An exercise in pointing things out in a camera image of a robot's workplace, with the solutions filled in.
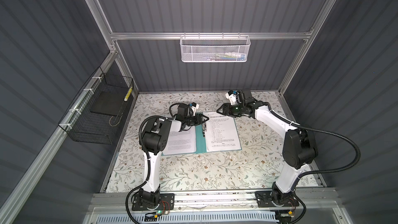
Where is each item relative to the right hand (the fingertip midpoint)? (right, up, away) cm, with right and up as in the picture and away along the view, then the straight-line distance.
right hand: (221, 112), depth 89 cm
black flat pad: (-58, +5, -10) cm, 59 cm away
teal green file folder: (-12, -18, +5) cm, 23 cm away
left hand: (-8, -5, +11) cm, 14 cm away
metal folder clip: (-10, -11, +9) cm, 18 cm away
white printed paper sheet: (-23, -18, +5) cm, 29 cm away
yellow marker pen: (-51, +10, -8) cm, 52 cm away
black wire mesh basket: (-62, -1, -16) cm, 64 cm away
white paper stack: (+1, -14, +8) cm, 16 cm away
